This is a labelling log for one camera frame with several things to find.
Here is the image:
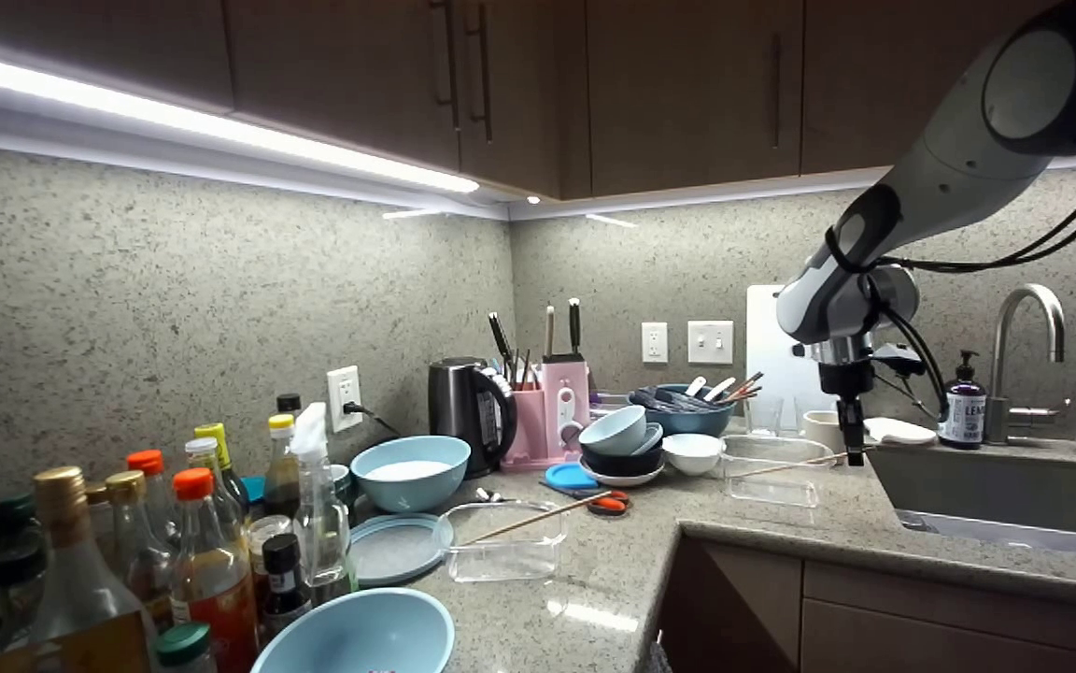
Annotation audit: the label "white cup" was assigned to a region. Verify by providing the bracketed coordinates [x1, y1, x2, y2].
[799, 413, 844, 448]

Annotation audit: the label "light blue bowl front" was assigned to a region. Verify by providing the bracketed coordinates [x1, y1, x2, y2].
[250, 586, 455, 673]

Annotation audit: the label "pink knife block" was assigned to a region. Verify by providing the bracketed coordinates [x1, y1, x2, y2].
[505, 360, 591, 471]

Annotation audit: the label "stacked blue grey bowls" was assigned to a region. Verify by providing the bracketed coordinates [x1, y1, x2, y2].
[580, 403, 661, 479]

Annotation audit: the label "light blue bowl rear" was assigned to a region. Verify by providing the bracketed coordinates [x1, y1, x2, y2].
[349, 433, 472, 514]

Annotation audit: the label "dark glass bottle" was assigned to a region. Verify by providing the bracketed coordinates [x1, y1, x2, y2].
[0, 497, 44, 646]

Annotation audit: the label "dark blue bowl with utensils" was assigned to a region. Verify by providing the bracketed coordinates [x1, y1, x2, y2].
[630, 389, 733, 438]

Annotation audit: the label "yellow cap bottle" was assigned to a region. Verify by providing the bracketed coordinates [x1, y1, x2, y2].
[264, 414, 297, 517]

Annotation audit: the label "under cabinet light strip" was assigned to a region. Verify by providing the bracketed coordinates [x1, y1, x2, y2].
[0, 61, 476, 196]

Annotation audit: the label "light blue bowl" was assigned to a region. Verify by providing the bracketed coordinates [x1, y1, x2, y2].
[250, 586, 455, 673]
[349, 433, 472, 514]

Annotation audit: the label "white double wall outlet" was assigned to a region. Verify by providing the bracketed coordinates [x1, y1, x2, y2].
[687, 322, 733, 363]

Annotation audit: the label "gold cap sauce bottle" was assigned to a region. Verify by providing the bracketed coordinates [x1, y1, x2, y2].
[2, 466, 154, 673]

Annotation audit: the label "light blue plate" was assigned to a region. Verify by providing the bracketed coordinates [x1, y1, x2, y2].
[349, 517, 450, 586]

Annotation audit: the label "clear spray bottle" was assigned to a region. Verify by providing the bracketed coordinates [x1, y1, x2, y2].
[287, 403, 353, 603]

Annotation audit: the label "blue sponge cloth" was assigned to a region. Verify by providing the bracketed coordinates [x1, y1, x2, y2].
[543, 463, 596, 494]

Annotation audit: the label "clear glass bowl right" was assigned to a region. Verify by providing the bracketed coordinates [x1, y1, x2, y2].
[722, 433, 838, 510]

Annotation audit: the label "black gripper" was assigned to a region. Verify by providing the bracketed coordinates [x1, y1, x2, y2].
[807, 335, 874, 466]

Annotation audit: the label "dark soap dispenser bottle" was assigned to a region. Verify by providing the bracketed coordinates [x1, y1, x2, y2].
[937, 353, 986, 448]

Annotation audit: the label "orange cap sauce bottle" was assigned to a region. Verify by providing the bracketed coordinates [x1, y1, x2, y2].
[173, 466, 256, 673]

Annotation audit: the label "chrome faucet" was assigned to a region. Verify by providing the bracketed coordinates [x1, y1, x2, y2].
[982, 282, 1073, 448]

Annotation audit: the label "green cap jar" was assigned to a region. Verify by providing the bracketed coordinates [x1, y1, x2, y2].
[155, 621, 217, 673]

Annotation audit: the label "white light switch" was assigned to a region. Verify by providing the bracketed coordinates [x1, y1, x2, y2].
[637, 322, 670, 367]

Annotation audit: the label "black electric kettle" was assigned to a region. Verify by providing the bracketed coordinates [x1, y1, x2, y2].
[427, 360, 515, 474]

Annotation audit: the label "small white bowl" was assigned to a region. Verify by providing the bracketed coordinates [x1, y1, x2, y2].
[661, 433, 726, 474]

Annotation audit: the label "small black cap bottle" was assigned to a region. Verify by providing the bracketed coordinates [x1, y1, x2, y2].
[261, 534, 310, 631]

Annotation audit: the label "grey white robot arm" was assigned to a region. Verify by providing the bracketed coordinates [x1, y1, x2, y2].
[775, 0, 1076, 466]

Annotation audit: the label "red cap bottle rear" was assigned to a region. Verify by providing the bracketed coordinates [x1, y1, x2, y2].
[127, 448, 174, 586]

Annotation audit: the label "white cutting board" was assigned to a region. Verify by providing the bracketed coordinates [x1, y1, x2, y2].
[747, 283, 834, 433]

